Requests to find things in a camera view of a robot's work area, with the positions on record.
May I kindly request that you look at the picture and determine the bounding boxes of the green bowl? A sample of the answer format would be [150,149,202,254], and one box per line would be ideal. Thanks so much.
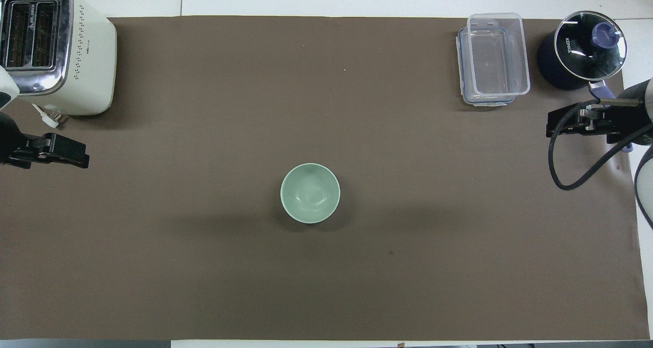
[280,163,341,225]

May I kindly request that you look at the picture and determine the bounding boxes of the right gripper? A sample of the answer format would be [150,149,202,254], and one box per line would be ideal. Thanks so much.
[604,105,646,145]

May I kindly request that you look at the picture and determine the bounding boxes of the clear plastic container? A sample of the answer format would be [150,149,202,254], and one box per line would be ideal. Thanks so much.
[467,13,531,96]

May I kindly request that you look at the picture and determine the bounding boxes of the black cable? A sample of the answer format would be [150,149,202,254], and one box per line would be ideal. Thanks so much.
[548,99,653,191]

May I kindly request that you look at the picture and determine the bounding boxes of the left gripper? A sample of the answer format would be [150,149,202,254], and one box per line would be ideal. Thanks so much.
[0,112,39,168]

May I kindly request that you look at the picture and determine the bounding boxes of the clear container with blue rim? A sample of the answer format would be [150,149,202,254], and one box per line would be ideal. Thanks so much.
[456,27,517,107]

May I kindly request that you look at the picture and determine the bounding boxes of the white toaster with silver top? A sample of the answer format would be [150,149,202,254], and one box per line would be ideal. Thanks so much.
[0,0,118,116]

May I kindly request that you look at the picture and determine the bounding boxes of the white power plug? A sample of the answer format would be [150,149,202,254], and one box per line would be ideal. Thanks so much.
[32,103,63,130]

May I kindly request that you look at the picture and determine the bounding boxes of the dark pot with glass lid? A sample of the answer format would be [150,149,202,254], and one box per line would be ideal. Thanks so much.
[536,10,634,153]

